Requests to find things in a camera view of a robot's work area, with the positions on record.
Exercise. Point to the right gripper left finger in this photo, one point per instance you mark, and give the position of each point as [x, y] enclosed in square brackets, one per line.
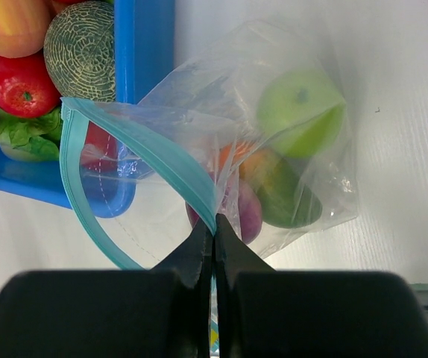
[161, 312]

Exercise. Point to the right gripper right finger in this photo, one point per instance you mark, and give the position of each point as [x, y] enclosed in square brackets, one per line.
[263, 312]

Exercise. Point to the purple onion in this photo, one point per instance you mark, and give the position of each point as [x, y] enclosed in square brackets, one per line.
[242, 208]

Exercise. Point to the clear zip top bag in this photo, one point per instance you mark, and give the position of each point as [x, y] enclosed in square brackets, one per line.
[193, 130]

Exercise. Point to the green apple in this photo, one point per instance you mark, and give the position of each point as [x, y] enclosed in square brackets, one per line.
[302, 112]

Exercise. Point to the orange peach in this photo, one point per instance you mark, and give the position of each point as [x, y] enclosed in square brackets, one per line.
[23, 25]

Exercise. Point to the small red tomato front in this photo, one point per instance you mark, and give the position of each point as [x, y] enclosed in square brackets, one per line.
[100, 150]

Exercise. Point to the green lettuce leaf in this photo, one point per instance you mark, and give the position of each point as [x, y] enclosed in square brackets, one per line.
[31, 140]

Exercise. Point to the red tomato centre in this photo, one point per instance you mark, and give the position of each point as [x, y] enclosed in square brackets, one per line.
[26, 89]

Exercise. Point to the netted cantaloupe melon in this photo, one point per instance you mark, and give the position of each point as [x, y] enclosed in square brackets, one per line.
[79, 51]

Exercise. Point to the blue plastic bin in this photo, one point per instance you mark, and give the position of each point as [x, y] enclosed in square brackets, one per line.
[144, 55]

